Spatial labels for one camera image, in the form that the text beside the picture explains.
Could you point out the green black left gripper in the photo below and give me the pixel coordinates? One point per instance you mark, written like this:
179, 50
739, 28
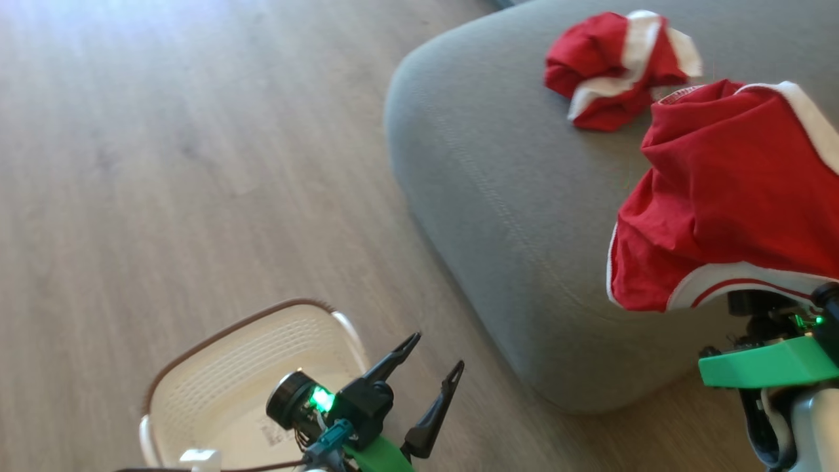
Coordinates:
380, 457

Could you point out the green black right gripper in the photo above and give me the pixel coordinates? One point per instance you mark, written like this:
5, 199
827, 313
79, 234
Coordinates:
767, 364

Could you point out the red shorts with white trim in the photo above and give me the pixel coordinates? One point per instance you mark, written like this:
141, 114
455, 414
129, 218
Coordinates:
727, 196

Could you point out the red white striped shirt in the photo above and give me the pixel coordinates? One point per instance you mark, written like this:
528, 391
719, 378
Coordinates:
603, 72

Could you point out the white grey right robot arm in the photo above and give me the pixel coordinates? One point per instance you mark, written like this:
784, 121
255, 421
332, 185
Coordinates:
813, 432

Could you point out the cream laundry basket brown rim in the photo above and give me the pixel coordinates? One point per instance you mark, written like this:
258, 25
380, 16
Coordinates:
223, 380

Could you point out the grey fabric sofa seat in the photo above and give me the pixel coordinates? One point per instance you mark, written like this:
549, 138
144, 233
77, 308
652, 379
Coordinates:
524, 196

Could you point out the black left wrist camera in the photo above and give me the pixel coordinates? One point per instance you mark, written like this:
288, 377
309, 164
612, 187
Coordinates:
354, 403

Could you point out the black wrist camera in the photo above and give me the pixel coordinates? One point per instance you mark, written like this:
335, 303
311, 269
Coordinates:
829, 321
354, 403

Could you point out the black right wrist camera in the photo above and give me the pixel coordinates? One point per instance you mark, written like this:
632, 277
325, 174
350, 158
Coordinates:
829, 321

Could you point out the teal left camera connector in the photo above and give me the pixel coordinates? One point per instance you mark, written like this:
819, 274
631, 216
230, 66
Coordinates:
331, 439

